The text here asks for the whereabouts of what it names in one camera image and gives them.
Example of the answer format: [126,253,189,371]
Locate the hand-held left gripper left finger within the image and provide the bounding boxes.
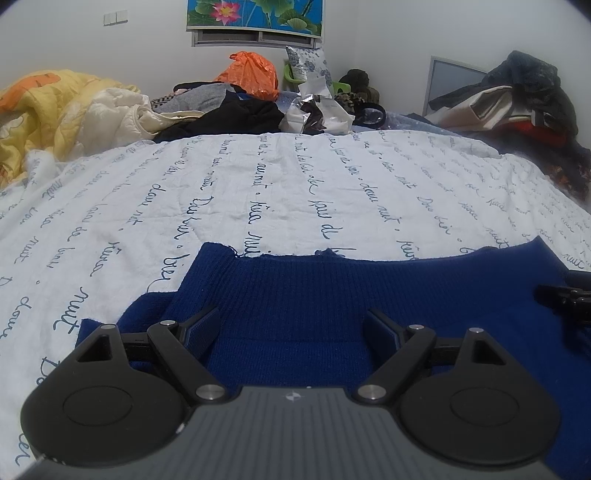
[74,305,228,407]

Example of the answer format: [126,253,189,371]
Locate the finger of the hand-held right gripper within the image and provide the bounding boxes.
[536,272,591,325]

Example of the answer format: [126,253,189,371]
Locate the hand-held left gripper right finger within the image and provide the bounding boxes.
[353,309,509,408]

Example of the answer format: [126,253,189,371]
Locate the blue knit sweater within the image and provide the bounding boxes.
[75,236,591,480]

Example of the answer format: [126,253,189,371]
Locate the white script-printed bed sheet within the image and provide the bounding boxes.
[0,127,591,468]

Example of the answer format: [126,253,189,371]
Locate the red cloth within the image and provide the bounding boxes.
[488,119,574,145]

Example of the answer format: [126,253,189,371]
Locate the beige bag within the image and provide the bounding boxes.
[433,85,519,133]

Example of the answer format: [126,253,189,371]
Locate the black garment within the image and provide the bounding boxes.
[154,91,291,144]

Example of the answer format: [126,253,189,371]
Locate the dark jacket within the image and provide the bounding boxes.
[480,50,581,140]

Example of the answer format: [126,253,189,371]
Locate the cream cloth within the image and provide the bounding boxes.
[88,87,205,140]

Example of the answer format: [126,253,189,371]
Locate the crumpled silver plastic bag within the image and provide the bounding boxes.
[279,78,356,136]

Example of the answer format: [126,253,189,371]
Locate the grey garment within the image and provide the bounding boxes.
[151,82,237,114]

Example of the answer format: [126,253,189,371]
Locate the leopard print cloth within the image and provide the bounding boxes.
[332,91,371,114]

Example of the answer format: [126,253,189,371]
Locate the grey framed panel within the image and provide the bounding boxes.
[422,55,491,119]

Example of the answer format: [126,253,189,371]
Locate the green plastic chair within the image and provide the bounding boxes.
[282,64,352,95]

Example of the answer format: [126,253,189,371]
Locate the dark brown plush toy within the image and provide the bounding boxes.
[339,69,382,105]

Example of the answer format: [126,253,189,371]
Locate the orange plastic bag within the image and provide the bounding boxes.
[216,51,280,102]

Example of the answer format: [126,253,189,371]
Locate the yellow quilt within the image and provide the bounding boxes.
[0,69,153,186]

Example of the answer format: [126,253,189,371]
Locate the floral pillow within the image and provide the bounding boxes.
[285,45,334,92]

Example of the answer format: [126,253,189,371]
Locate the black ring-shaped object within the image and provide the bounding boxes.
[353,103,387,129]

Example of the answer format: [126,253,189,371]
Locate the floral wall poster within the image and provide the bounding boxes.
[187,0,327,37]

